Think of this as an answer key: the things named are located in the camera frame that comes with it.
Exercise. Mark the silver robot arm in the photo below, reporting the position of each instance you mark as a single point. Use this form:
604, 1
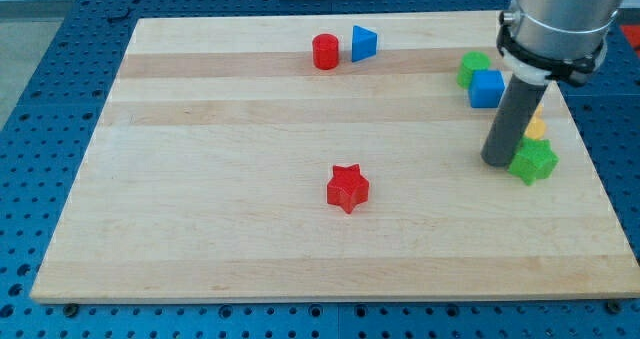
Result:
555, 40

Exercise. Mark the red star block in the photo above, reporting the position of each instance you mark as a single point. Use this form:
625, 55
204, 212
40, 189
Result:
347, 187

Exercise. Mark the green star block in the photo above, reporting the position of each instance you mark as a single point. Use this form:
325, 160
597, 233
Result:
533, 160

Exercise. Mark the red cylinder block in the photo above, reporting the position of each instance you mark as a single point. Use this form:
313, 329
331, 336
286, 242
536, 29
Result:
325, 51

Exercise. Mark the wooden board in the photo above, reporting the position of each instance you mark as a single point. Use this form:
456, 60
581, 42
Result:
205, 177

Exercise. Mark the blue triangular prism block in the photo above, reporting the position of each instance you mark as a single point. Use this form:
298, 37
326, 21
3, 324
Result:
364, 43

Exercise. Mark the blue cube block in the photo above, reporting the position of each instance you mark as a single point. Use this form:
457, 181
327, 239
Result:
486, 89

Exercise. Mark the green cylinder block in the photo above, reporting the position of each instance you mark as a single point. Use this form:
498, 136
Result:
471, 62

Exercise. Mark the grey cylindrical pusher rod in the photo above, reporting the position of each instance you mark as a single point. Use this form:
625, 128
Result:
516, 109

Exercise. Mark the yellow block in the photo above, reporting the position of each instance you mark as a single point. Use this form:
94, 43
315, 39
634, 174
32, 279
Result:
536, 127

